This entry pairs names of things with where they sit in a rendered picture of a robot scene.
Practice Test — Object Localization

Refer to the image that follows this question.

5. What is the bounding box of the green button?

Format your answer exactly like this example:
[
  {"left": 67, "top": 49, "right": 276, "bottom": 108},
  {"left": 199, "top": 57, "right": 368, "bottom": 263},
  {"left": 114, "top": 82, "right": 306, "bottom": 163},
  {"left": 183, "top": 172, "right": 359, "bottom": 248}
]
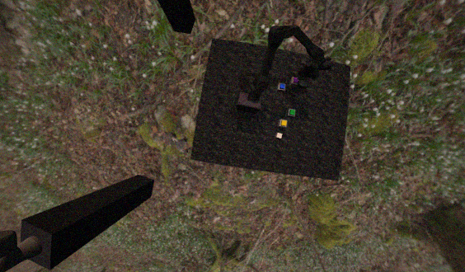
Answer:
[{"left": 287, "top": 109, "right": 295, "bottom": 117}]

